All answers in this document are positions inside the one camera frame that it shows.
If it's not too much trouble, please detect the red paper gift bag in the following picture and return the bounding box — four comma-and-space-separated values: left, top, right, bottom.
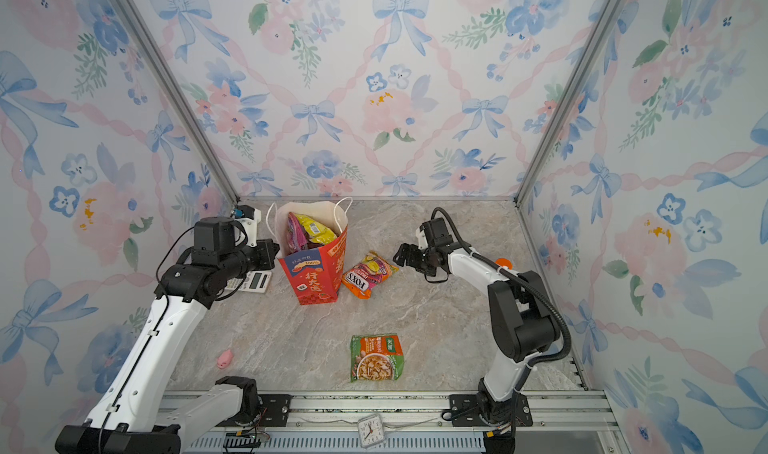
267, 197, 353, 306

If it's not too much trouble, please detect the green orange noodle packet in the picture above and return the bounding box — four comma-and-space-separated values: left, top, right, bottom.
350, 333, 405, 382

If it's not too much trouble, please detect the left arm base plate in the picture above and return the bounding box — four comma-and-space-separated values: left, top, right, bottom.
217, 394, 292, 428

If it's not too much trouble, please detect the pink toy pig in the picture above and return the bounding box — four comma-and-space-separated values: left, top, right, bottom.
216, 349, 234, 370

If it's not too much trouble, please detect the purple Fox's candy bag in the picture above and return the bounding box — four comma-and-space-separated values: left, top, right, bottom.
286, 212, 309, 255

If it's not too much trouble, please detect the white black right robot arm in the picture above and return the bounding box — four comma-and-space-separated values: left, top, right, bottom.
393, 218, 571, 426

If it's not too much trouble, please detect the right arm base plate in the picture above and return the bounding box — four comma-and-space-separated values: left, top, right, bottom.
441, 391, 533, 430

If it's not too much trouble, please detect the yellow snack packet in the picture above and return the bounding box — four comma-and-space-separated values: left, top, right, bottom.
293, 213, 337, 245

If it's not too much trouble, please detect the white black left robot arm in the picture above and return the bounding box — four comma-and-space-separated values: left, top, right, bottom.
55, 239, 279, 453

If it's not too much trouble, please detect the orange plastic bottle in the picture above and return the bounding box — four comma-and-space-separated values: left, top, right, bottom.
495, 258, 514, 270

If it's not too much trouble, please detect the white grey calculator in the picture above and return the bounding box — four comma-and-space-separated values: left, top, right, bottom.
224, 271, 272, 294

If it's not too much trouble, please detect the orange Fox's candy bag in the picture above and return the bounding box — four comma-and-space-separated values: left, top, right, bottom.
342, 251, 399, 300

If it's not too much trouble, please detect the small white clock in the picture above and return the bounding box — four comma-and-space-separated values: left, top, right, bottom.
357, 414, 386, 449

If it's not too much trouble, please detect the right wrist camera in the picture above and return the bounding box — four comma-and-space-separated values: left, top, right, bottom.
416, 218, 454, 250

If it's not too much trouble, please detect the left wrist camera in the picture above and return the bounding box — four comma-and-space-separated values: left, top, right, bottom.
233, 204, 262, 247

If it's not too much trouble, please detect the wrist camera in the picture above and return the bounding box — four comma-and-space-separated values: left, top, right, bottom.
416, 218, 454, 250
233, 204, 262, 247

